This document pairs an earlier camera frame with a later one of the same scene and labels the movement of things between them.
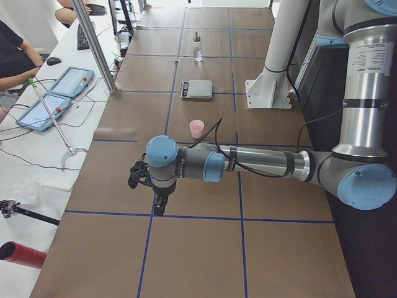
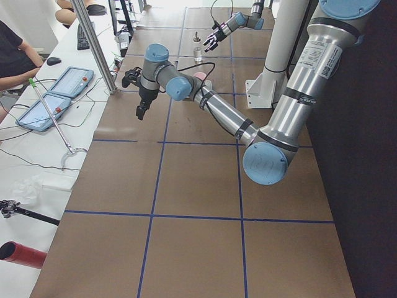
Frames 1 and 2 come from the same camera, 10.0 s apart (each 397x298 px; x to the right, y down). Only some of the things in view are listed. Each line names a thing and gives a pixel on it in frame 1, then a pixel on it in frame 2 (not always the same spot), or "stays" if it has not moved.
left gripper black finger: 158,207 to 139,112
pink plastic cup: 196,126 to 201,75
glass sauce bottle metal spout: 197,51 stays
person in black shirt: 18,61 stays
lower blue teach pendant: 38,118 stays
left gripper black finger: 164,203 to 146,105
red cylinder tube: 15,252 stays
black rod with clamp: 8,207 stays
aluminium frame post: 107,74 stays
